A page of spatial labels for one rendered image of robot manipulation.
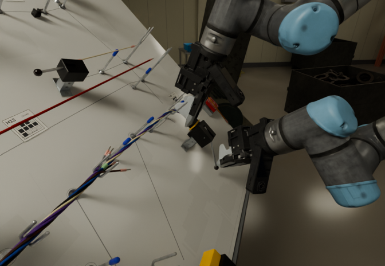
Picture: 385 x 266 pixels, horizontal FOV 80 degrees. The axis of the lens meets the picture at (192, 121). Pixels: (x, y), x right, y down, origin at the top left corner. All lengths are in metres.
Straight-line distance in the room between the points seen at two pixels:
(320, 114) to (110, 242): 0.42
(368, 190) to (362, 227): 1.71
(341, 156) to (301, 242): 1.47
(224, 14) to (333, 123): 0.29
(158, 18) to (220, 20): 5.31
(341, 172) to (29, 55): 0.64
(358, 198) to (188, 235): 0.34
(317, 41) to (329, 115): 0.12
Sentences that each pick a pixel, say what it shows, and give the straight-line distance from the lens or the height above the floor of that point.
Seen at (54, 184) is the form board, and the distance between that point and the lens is 0.45.
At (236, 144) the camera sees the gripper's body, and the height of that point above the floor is 1.12.
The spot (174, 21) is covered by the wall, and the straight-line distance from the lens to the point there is 5.82.
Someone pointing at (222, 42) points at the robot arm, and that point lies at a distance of 0.52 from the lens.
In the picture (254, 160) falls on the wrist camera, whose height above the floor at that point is 1.11.
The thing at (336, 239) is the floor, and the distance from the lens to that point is 2.02.
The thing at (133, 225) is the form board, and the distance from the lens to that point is 0.49.
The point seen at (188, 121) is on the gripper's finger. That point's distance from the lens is 0.60.
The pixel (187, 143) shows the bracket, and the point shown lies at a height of 1.07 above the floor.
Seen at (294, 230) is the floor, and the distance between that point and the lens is 1.94.
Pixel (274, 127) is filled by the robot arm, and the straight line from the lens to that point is 0.50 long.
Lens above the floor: 1.42
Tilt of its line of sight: 27 degrees down
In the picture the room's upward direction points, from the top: straight up
